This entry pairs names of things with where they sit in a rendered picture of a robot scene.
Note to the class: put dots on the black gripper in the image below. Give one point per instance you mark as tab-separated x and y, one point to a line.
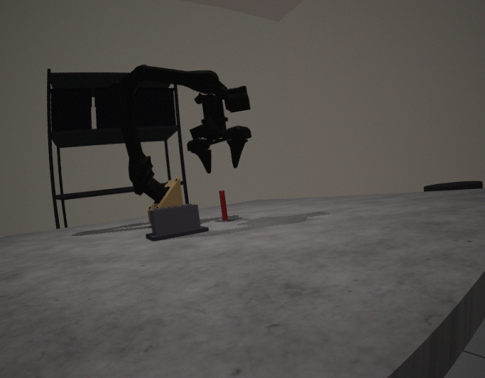
237	134

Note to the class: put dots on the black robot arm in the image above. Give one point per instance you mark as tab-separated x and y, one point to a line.
120	95

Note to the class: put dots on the dark red peg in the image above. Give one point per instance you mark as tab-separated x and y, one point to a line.
223	205

